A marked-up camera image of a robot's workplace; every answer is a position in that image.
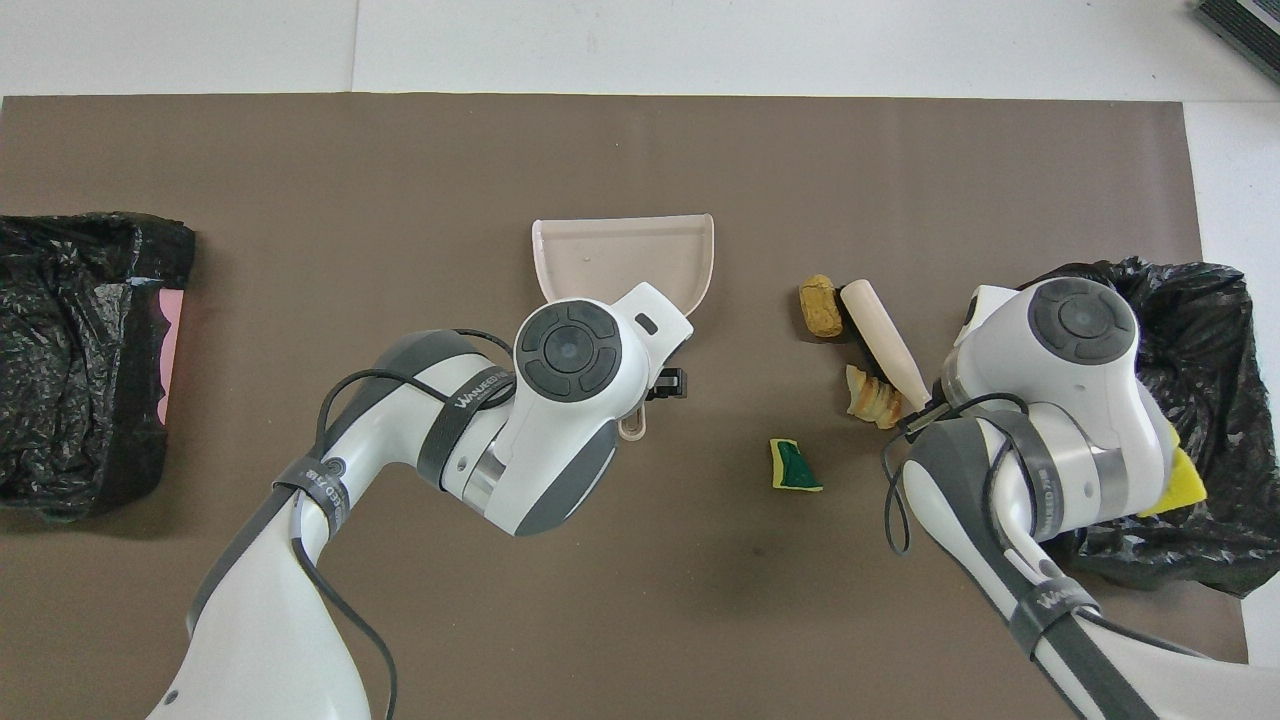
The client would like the brown bread roll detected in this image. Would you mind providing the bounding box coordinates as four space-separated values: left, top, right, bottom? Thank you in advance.
798 274 847 339

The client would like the pink bin with black bag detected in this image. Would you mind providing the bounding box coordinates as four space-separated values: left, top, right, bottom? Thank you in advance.
0 211 197 523

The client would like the green and yellow sponge piece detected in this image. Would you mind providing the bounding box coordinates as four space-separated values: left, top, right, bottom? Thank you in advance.
768 438 825 493

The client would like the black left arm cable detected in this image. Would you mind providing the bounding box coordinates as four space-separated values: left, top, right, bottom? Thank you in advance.
290 328 517 720

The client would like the tan striped croissant piece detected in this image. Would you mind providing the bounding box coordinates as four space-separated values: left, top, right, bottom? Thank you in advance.
845 364 904 431

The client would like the dark ribbed device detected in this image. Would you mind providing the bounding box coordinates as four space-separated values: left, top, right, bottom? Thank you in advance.
1192 0 1280 86

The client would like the beige hand brush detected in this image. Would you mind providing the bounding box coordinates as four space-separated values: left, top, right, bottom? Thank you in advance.
832 280 931 413

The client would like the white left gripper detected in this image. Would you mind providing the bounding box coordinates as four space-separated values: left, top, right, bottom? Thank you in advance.
608 282 695 419

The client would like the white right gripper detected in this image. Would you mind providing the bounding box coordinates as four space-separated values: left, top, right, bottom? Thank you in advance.
922 284 1033 416

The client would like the brown paper table mat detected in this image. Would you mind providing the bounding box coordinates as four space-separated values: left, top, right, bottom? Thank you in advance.
0 93 1256 720

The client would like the bin covered by black bag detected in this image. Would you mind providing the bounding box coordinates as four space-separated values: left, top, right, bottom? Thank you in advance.
1020 257 1280 599

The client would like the beige plastic dustpan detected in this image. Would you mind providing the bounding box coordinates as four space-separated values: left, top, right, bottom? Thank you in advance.
531 213 716 441

